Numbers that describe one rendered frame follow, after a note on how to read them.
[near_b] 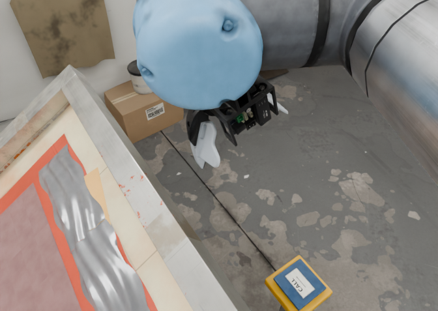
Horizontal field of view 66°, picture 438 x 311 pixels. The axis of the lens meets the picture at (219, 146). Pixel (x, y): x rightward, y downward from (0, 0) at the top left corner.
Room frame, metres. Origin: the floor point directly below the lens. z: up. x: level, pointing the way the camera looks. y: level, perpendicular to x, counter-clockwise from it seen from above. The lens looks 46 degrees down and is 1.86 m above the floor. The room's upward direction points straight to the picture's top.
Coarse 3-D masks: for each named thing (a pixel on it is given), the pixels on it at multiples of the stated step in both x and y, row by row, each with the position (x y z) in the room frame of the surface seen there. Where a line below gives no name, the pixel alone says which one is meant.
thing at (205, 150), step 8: (200, 128) 0.34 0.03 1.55; (208, 128) 0.33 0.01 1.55; (200, 136) 0.33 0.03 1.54; (208, 136) 0.33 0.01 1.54; (192, 144) 0.33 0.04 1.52; (200, 144) 0.33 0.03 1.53; (208, 144) 0.32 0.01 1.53; (192, 152) 0.34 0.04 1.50; (200, 152) 0.33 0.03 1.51; (208, 152) 0.32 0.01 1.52; (216, 152) 0.31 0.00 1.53; (200, 160) 0.33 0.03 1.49; (208, 160) 0.31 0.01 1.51; (216, 160) 0.30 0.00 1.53
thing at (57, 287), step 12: (120, 252) 0.21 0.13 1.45; (60, 264) 0.21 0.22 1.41; (72, 264) 0.21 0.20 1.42; (48, 276) 0.20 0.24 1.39; (60, 276) 0.20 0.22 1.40; (72, 276) 0.19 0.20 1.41; (36, 288) 0.19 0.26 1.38; (48, 288) 0.19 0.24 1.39; (60, 288) 0.18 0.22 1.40; (72, 288) 0.18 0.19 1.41; (144, 288) 0.16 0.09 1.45; (24, 300) 0.18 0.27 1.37; (36, 300) 0.17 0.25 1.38; (48, 300) 0.17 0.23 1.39; (60, 300) 0.17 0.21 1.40; (72, 300) 0.16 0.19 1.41; (84, 300) 0.16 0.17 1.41
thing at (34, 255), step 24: (24, 192) 0.34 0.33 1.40; (0, 216) 0.31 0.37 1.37; (24, 216) 0.30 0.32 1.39; (48, 216) 0.29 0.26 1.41; (0, 240) 0.27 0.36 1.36; (24, 240) 0.26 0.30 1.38; (48, 240) 0.25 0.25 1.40; (0, 264) 0.24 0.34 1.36; (24, 264) 0.23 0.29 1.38; (48, 264) 0.22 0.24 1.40; (0, 288) 0.20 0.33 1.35; (24, 288) 0.19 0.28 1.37
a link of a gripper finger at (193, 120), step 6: (192, 114) 0.34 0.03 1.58; (198, 114) 0.33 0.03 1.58; (204, 114) 0.34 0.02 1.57; (186, 120) 0.34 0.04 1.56; (192, 120) 0.33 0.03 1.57; (198, 120) 0.33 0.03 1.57; (204, 120) 0.34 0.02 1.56; (186, 126) 0.34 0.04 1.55; (192, 126) 0.33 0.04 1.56; (198, 126) 0.33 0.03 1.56; (192, 132) 0.34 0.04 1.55; (198, 132) 0.33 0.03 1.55; (192, 138) 0.34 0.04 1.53
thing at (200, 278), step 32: (64, 96) 0.49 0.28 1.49; (96, 96) 0.46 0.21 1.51; (32, 128) 0.45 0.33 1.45; (96, 128) 0.37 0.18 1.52; (0, 160) 0.41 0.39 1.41; (128, 160) 0.30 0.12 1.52; (128, 192) 0.26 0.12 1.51; (160, 192) 0.25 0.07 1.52; (160, 224) 0.21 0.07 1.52; (192, 256) 0.17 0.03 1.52; (192, 288) 0.14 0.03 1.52; (224, 288) 0.13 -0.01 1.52
